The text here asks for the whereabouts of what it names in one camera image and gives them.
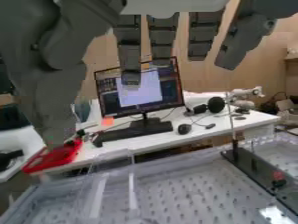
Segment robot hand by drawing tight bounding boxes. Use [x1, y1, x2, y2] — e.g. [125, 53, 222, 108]
[0, 0, 298, 151]

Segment white desk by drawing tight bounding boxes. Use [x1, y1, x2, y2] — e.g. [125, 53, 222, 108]
[26, 90, 284, 178]
[0, 124, 48, 183]

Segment computer screen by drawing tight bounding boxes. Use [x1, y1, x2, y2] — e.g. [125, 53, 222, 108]
[93, 56, 187, 132]

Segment black keyboard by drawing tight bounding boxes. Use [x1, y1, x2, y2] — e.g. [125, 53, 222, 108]
[93, 120, 176, 144]

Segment red tray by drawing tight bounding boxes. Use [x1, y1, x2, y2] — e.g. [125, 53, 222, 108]
[20, 137, 85, 175]

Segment black mouse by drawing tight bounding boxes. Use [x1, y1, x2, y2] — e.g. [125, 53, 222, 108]
[176, 122, 193, 136]

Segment black headphones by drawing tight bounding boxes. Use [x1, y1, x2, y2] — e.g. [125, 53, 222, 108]
[192, 96, 228, 115]

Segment clear box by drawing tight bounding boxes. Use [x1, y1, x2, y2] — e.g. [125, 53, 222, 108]
[0, 131, 298, 224]

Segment thin stick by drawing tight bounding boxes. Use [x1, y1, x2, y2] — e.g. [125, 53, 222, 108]
[224, 90, 240, 162]

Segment small white jointed device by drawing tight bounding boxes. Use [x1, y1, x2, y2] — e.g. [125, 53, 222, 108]
[226, 85, 266, 117]

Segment black plate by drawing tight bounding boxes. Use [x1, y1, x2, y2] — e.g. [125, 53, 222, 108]
[220, 147, 298, 215]

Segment small red part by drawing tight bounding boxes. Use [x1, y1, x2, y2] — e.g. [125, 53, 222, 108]
[272, 169, 288, 188]

